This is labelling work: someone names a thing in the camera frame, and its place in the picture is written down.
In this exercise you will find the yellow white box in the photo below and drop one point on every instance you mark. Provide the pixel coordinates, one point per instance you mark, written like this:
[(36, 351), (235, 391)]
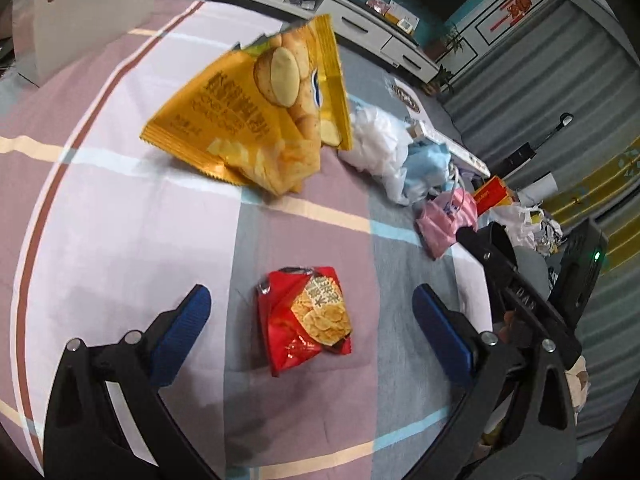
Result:
[(404, 19)]

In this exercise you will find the oval brown badge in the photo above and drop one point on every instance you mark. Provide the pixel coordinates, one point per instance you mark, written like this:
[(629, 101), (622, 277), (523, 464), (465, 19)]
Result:
[(407, 96)]

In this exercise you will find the red door decoration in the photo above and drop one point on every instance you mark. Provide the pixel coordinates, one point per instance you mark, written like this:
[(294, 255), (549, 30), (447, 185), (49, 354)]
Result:
[(520, 5)]

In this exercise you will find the yellow potato chip bag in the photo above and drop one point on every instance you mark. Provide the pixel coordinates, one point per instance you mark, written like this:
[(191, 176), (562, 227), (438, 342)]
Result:
[(225, 115)]

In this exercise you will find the grey cloth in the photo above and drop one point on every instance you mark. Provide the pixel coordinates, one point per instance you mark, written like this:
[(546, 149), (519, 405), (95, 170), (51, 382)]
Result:
[(532, 272)]

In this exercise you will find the potted plant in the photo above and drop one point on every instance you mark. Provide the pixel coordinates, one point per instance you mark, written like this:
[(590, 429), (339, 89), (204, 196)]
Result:
[(442, 82), (442, 47)]

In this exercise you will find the pink face mask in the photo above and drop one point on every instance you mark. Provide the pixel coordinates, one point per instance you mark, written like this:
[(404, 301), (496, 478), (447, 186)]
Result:
[(442, 225)]

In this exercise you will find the white paper sheet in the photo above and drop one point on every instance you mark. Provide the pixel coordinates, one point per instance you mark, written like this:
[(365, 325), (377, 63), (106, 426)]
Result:
[(542, 187)]

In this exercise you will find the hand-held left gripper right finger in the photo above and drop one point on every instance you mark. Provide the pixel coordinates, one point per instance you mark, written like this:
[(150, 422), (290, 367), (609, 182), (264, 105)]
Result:
[(440, 330)]

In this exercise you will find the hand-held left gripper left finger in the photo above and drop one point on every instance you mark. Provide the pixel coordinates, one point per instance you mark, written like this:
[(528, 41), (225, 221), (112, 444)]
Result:
[(182, 330)]

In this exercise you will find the crumpled white plastic bag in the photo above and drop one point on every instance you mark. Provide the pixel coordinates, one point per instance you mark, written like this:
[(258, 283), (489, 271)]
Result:
[(375, 140)]

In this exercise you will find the pile of plastic bags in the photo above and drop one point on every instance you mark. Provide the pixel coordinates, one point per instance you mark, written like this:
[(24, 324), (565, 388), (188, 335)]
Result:
[(520, 225)]

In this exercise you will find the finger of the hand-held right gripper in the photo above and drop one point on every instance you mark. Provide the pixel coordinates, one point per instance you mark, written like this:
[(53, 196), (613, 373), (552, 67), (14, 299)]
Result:
[(520, 295), (502, 242)]

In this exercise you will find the light blue plastic bag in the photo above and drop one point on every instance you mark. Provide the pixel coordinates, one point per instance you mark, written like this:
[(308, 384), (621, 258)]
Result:
[(425, 167)]

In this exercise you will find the red cardboard box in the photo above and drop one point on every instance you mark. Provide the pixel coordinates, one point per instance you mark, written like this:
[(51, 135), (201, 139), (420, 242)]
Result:
[(492, 192)]

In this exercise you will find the red snack packet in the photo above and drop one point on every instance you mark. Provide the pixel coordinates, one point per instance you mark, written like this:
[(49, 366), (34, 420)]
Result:
[(285, 330)]

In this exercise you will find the white TV cabinet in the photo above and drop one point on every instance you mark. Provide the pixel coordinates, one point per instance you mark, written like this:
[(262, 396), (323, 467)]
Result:
[(350, 22)]

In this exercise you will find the pink packet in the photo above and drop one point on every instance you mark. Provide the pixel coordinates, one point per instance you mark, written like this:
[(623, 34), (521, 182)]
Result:
[(379, 5)]

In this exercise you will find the long white box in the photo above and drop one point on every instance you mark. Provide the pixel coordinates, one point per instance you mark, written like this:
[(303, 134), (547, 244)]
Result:
[(450, 147)]

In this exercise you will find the checked pastel bed sheet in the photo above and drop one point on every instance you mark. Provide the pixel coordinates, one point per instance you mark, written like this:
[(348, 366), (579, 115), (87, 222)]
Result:
[(125, 210)]

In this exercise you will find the black box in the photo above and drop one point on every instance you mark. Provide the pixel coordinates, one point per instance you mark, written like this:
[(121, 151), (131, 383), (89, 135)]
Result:
[(519, 154)]

